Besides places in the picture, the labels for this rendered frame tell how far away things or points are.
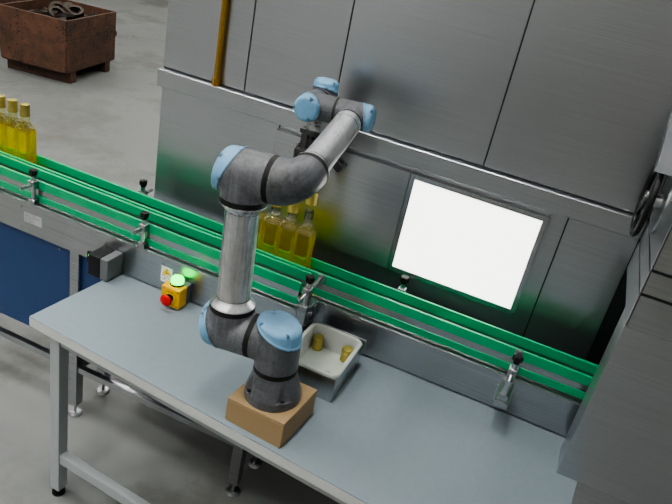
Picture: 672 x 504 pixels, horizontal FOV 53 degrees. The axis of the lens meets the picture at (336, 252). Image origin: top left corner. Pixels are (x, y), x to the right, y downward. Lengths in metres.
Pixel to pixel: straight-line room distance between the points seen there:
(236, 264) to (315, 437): 0.52
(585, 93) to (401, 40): 0.54
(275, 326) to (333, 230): 0.65
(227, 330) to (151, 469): 1.14
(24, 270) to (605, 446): 2.07
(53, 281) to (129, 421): 0.67
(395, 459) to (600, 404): 0.55
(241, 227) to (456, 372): 0.86
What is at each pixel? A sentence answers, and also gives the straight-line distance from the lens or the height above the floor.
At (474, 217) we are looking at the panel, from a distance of 2.10.
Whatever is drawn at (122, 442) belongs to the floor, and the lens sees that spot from 2.88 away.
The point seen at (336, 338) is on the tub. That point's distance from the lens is 2.13.
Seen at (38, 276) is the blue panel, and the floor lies 0.58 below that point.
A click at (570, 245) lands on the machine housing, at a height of 1.25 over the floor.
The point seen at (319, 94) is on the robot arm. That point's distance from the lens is 1.91.
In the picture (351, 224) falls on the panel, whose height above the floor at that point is 1.09.
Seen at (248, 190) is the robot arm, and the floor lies 1.39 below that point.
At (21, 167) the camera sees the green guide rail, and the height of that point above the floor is 0.95.
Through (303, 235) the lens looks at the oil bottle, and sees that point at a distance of 2.14.
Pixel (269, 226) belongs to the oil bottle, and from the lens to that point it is 2.19.
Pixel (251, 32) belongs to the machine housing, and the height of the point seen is 1.59.
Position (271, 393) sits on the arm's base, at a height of 0.88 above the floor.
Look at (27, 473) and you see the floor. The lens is 2.79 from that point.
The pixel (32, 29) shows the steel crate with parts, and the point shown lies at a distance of 7.13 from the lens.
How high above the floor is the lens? 2.01
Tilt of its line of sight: 27 degrees down
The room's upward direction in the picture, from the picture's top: 12 degrees clockwise
